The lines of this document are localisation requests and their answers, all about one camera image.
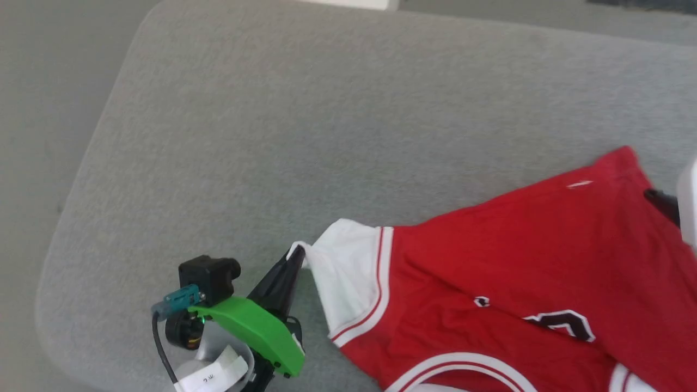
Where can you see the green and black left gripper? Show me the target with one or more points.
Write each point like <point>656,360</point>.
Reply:
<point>261,332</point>

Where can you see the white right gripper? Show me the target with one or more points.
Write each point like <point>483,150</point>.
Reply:
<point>689,207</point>

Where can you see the red and white basketball jersey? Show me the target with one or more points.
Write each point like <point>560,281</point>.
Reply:
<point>490,261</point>

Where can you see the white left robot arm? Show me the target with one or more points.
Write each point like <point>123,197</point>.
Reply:
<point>218,370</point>

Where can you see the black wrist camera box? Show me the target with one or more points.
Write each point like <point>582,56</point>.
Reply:
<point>209,277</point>

